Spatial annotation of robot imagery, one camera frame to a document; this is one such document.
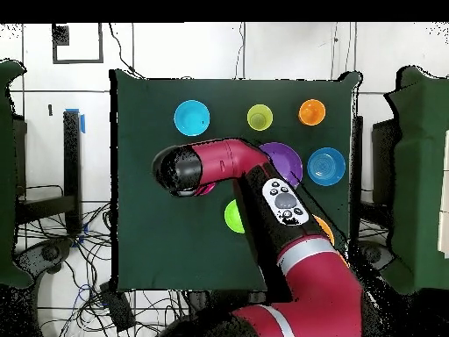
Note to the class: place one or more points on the cyan bowl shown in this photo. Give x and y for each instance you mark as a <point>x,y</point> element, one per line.
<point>192,117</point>

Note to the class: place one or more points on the dark green tablecloth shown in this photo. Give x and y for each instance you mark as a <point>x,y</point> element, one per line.
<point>158,245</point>

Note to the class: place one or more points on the yellow-green cup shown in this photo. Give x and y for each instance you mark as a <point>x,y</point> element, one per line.
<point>259,117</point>

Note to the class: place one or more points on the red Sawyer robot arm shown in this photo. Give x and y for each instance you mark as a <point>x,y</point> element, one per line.
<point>315,291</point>

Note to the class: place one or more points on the black post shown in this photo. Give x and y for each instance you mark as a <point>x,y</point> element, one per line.
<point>72,168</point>

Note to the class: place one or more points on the neighbouring green cloth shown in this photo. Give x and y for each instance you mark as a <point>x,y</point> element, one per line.
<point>6,175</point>
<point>417,175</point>

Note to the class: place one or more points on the green bowl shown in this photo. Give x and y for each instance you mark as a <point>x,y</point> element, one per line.
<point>233,216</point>

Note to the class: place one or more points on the black square frame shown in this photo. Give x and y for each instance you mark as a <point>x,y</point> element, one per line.
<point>101,45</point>

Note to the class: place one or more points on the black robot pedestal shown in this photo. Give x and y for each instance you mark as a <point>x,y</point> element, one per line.
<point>217,302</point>

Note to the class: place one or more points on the orange cup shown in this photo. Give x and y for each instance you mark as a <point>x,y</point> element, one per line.
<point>312,112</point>

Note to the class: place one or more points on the large purple bowl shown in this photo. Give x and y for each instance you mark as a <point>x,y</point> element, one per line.
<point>286,159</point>

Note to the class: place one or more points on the black crossbar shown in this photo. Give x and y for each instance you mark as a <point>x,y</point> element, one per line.
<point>45,207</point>

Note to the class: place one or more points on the large orange bowl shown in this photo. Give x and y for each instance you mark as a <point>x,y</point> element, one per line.
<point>325,228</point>

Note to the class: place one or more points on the red-pink bowl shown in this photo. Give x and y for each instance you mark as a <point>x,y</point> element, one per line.
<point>207,189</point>

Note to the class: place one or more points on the grey pedestal foot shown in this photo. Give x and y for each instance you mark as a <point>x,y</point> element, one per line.
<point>373,253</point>
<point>49,252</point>

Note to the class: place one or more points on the blue ribbed bowl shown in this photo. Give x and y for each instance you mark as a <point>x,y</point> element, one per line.
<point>326,166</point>

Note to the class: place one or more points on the black floor box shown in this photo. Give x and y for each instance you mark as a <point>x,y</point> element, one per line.
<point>117,309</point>

